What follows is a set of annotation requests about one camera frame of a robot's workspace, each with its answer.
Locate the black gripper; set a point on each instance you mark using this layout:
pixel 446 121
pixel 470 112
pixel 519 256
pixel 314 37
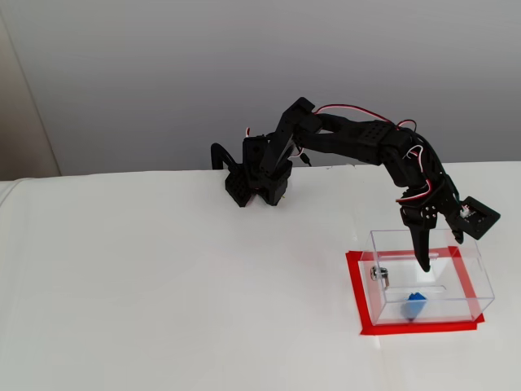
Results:
pixel 431 213

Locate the blue lego brick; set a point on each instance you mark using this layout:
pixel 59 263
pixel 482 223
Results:
pixel 414 305

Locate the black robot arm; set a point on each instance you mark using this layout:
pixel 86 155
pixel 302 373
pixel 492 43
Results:
pixel 354 138

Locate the transparent plastic box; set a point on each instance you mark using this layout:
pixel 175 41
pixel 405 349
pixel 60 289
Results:
pixel 407 244

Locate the silver cylinder lock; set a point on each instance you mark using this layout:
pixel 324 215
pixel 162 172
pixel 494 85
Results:
pixel 375 273

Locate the red tape square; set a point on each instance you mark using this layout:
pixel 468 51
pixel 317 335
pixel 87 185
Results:
pixel 407 329

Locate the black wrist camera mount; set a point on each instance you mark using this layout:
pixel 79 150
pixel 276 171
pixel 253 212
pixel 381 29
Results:
pixel 490 218

